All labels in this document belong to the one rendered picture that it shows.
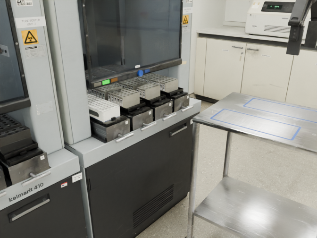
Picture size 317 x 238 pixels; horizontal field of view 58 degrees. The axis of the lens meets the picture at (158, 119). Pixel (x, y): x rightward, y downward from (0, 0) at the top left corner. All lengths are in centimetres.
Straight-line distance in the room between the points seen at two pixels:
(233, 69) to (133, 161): 230
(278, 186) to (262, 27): 168
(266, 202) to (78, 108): 111
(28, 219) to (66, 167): 23
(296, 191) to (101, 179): 152
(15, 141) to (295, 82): 272
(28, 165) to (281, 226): 119
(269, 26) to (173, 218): 217
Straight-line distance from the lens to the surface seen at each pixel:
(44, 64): 112
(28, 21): 109
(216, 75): 363
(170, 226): 190
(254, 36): 332
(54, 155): 123
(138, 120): 136
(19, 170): 109
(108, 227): 152
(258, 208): 168
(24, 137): 114
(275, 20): 324
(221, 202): 167
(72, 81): 119
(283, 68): 326
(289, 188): 239
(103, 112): 125
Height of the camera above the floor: 133
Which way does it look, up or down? 24 degrees down
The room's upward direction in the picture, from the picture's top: straight up
